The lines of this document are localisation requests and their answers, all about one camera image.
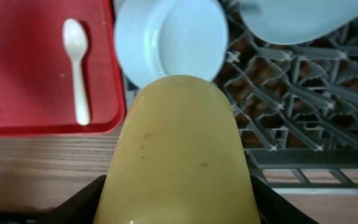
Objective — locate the white plastic spoon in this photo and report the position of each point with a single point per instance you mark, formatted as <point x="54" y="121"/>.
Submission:
<point x="75" y="43"/>

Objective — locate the grey dishwasher rack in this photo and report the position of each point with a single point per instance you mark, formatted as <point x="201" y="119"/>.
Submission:
<point x="296" y="106"/>

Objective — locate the red serving tray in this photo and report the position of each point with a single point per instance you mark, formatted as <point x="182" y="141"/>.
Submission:
<point x="36" y="85"/>

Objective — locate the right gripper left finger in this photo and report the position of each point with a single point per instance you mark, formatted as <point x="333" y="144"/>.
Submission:
<point x="80" y="208"/>

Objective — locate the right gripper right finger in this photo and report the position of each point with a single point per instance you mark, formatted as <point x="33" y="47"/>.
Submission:
<point x="274" y="208"/>

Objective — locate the yellow plastic cup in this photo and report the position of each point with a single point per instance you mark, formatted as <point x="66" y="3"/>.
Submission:
<point x="179" y="159"/>

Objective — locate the small light blue bowl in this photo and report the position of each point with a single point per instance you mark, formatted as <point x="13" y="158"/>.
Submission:
<point x="155" y="39"/>

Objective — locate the large light blue plate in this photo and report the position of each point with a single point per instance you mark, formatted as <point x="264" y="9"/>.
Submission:
<point x="289" y="22"/>

